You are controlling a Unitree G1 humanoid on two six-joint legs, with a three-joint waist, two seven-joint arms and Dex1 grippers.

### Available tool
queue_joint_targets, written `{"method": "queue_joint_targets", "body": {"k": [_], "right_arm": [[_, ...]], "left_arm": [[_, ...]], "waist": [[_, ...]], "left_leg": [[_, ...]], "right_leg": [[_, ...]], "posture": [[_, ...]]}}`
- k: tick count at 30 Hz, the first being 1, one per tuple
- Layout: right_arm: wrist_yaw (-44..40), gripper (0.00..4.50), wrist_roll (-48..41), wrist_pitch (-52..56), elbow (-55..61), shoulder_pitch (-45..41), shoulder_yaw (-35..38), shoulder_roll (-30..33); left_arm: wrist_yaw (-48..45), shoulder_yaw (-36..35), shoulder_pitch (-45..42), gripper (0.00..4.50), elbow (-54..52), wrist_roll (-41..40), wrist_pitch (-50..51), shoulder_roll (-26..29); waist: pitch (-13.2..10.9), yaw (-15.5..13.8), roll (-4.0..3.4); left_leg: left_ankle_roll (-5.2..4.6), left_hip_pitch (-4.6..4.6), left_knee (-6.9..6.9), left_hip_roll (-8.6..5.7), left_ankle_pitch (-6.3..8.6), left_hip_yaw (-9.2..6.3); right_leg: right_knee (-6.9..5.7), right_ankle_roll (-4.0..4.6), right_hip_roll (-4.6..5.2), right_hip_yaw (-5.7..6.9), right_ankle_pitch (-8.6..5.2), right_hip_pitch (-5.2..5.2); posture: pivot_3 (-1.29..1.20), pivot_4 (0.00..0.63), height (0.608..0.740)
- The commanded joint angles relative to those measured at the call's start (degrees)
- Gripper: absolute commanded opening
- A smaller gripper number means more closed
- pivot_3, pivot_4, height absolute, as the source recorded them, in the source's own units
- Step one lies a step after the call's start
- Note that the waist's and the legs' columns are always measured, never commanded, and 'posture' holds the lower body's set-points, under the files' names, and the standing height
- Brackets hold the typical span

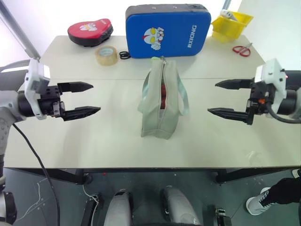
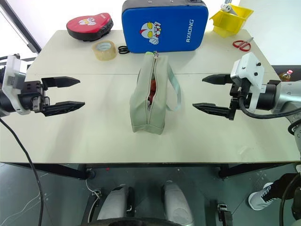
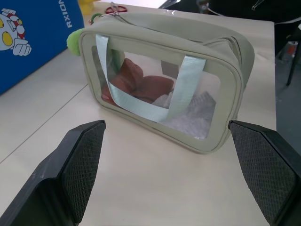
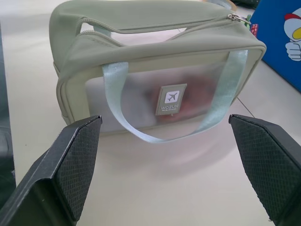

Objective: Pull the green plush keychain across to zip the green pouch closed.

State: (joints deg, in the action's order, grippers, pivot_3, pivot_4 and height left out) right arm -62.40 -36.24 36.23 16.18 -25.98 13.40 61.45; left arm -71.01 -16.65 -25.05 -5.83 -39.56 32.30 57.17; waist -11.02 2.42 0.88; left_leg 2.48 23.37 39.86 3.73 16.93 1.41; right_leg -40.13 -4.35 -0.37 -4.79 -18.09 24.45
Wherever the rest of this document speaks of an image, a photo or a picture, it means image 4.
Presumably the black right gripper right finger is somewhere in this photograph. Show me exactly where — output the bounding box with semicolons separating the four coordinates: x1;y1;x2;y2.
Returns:
229;114;301;226

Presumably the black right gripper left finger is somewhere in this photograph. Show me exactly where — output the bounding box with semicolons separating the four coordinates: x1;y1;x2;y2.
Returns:
0;115;103;226

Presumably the blue box with cartoon print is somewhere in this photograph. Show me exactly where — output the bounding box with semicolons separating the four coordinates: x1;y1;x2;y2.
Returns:
255;0;301;94

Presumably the green zipper pull charm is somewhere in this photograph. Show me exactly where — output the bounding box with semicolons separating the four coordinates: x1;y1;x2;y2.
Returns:
243;14;252;30

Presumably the sage green toiletry bag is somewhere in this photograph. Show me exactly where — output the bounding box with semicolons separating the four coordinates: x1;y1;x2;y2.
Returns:
48;0;267;144

